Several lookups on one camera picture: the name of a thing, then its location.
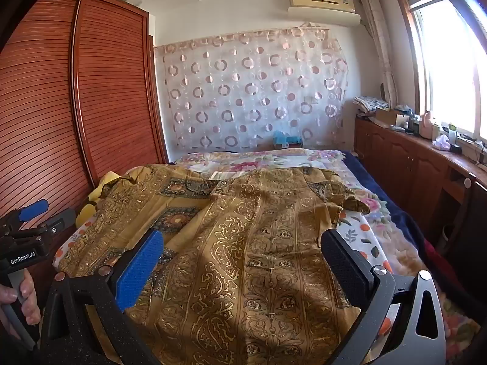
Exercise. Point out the blue plush toy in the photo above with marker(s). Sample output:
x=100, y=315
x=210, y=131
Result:
x=285, y=138

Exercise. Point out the orange print bed sheet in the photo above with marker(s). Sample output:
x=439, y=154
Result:
x=361, y=235

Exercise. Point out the crumpled white tissue bag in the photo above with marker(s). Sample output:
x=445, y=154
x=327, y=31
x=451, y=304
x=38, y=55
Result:
x=441, y=141

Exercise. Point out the folded patterned cloth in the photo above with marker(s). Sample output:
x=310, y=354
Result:
x=369, y=103

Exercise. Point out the white floor basin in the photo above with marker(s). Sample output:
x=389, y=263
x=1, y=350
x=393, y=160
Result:
x=447, y=237

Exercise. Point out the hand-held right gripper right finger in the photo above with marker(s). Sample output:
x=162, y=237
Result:
x=342, y=266

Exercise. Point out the beige wall air conditioner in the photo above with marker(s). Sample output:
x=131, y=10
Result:
x=323, y=7

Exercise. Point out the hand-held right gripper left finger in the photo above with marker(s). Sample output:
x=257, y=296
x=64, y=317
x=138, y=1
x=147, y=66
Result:
x=139, y=273

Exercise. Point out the pink bottle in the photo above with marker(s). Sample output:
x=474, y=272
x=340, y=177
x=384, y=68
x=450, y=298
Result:
x=425, y=123

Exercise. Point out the red-brown wooden wardrobe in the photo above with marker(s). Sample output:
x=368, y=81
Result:
x=76, y=102

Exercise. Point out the sheer circle-patterned curtain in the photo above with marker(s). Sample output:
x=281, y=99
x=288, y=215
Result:
x=247, y=91

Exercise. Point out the long wooden cabinet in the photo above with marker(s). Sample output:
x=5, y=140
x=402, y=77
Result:
x=411, y=167

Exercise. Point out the white tied window curtain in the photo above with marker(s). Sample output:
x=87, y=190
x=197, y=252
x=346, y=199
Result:
x=376, y=38

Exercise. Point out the cardboard box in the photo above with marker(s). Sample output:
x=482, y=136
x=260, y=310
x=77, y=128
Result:
x=386, y=116

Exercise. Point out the golden patterned garment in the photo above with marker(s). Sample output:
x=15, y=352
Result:
x=247, y=243

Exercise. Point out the person's left hand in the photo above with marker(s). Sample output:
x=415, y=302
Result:
x=29, y=300

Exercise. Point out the wooden-framed window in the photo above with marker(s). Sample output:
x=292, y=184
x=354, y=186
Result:
x=445, y=64

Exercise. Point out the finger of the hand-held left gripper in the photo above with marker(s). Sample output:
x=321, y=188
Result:
x=34, y=210
x=61, y=221

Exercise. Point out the red cloth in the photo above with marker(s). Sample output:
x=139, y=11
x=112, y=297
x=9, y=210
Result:
x=435, y=254

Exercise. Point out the pink floral bed blanket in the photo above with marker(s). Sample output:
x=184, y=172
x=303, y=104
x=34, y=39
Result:
x=243, y=161

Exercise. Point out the yellow cloth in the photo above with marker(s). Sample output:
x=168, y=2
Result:
x=95, y=197

